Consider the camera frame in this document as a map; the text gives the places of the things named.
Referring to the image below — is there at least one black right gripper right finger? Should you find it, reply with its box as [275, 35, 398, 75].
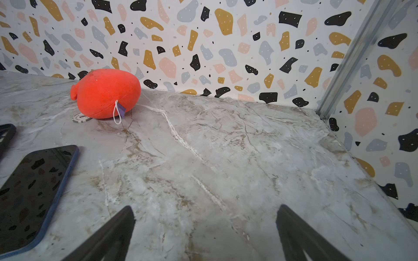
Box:
[276, 204, 349, 261]

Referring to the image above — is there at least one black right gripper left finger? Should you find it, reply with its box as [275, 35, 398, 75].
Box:
[64, 206, 136, 261]

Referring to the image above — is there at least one black smartphone blue edge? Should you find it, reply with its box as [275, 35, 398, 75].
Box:
[1, 145, 79, 259]

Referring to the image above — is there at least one black phone case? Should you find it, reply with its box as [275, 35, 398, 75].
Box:
[0, 124, 16, 156]

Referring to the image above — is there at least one red plush whale toy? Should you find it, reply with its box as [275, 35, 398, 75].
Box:
[70, 69, 142, 125]

